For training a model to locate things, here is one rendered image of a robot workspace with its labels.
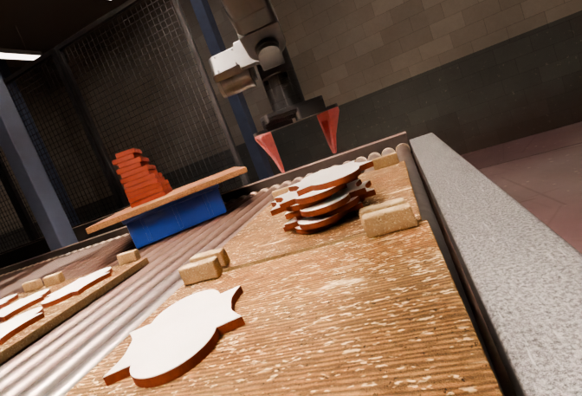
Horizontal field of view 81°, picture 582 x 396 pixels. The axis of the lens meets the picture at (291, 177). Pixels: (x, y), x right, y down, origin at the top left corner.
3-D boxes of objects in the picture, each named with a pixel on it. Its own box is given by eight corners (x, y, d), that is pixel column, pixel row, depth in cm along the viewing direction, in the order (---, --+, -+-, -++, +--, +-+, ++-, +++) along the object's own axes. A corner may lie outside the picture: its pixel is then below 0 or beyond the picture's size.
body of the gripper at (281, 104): (262, 129, 59) (248, 88, 58) (315, 110, 61) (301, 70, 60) (268, 126, 53) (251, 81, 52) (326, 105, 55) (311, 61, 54)
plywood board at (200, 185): (235, 170, 157) (234, 166, 157) (248, 172, 109) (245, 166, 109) (127, 211, 147) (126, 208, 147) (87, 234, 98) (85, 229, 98)
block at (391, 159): (399, 161, 79) (396, 151, 79) (399, 163, 77) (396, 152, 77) (374, 169, 81) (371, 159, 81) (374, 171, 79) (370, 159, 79)
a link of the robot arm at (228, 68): (278, 41, 46) (261, -4, 48) (200, 72, 46) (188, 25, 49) (294, 89, 57) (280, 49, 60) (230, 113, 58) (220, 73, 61)
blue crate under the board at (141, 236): (224, 202, 141) (216, 179, 140) (229, 211, 111) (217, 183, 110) (151, 231, 134) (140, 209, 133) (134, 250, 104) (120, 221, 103)
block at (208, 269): (225, 271, 48) (217, 254, 47) (219, 278, 46) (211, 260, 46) (190, 281, 50) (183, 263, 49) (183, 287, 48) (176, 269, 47)
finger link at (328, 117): (304, 162, 62) (286, 113, 60) (339, 149, 63) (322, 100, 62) (314, 163, 55) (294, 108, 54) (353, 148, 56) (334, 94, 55)
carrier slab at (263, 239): (406, 166, 79) (404, 159, 79) (425, 230, 41) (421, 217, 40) (274, 206, 90) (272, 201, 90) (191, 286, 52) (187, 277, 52)
